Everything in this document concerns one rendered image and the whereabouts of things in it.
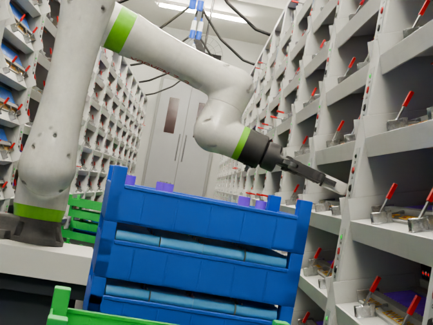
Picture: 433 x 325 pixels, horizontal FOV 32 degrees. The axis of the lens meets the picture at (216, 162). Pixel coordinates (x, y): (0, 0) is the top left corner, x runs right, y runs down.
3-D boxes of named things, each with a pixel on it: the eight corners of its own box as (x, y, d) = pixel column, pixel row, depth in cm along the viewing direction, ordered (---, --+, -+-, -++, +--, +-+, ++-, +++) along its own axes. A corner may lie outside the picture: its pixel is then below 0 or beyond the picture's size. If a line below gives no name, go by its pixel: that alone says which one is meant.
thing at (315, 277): (329, 316, 180) (323, 259, 181) (294, 283, 241) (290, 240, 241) (412, 307, 181) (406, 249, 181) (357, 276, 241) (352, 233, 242)
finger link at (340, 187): (325, 174, 196) (325, 173, 195) (349, 184, 196) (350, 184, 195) (320, 184, 196) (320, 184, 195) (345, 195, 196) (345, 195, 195)
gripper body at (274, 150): (256, 166, 201) (288, 180, 201) (259, 166, 192) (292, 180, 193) (267, 141, 201) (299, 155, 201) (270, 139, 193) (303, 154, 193)
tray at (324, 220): (343, 237, 181) (339, 198, 181) (305, 224, 241) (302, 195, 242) (425, 227, 182) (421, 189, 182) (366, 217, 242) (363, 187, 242)
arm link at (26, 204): (9, 215, 177) (24, 136, 178) (12, 212, 192) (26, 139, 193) (64, 224, 180) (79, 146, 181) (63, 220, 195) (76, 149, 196)
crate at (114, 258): (93, 275, 106) (104, 220, 106) (91, 258, 126) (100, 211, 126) (294, 307, 111) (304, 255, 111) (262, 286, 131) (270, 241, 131)
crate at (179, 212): (104, 220, 106) (114, 164, 106) (100, 211, 126) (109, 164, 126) (304, 255, 111) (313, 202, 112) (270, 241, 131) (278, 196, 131)
